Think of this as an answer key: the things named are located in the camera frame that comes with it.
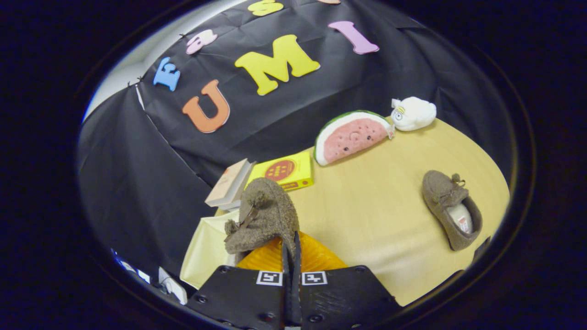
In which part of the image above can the brown fuzzy shoe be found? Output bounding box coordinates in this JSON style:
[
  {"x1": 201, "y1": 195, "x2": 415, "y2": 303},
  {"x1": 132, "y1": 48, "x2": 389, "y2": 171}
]
[
  {"x1": 422, "y1": 170, "x2": 483, "y2": 251},
  {"x1": 224, "y1": 177, "x2": 299, "y2": 257}
]

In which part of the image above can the beige book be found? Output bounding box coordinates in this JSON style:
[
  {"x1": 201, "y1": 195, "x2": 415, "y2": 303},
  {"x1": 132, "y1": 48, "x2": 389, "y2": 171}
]
[{"x1": 205, "y1": 159, "x2": 250, "y2": 207}]

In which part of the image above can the watermelon slice plush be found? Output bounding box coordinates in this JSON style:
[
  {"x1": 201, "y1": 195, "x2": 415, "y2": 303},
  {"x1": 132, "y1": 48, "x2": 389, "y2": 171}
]
[{"x1": 314, "y1": 110, "x2": 395, "y2": 166}]

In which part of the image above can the small white object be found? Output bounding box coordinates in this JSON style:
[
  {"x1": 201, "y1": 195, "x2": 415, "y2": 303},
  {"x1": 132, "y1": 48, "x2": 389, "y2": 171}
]
[{"x1": 158, "y1": 267, "x2": 188, "y2": 305}]

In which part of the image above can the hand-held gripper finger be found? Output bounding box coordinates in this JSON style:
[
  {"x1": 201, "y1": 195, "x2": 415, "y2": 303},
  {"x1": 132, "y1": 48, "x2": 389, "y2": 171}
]
[
  {"x1": 293, "y1": 231, "x2": 402, "y2": 330},
  {"x1": 187, "y1": 231, "x2": 290, "y2": 330}
]

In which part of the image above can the yellow book with red circle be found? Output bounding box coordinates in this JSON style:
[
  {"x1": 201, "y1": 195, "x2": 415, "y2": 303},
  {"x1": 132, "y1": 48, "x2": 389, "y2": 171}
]
[{"x1": 247, "y1": 151, "x2": 315, "y2": 192}]

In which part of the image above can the white plush toy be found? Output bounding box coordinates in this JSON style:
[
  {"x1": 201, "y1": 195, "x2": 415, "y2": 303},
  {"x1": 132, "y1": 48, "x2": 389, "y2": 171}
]
[{"x1": 391, "y1": 96, "x2": 437, "y2": 132}]

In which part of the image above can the grey book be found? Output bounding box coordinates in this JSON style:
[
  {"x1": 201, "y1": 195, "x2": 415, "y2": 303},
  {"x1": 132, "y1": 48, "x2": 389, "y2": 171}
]
[{"x1": 220, "y1": 161, "x2": 256, "y2": 211}]

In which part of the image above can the black backdrop cloth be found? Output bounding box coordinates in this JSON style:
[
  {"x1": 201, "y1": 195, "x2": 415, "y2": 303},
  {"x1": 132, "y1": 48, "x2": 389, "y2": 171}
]
[{"x1": 77, "y1": 0, "x2": 512, "y2": 275}]

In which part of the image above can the beige fabric storage box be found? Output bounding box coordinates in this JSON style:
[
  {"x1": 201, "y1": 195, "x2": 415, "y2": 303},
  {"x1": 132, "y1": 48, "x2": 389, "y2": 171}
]
[{"x1": 180, "y1": 209, "x2": 248, "y2": 289}]

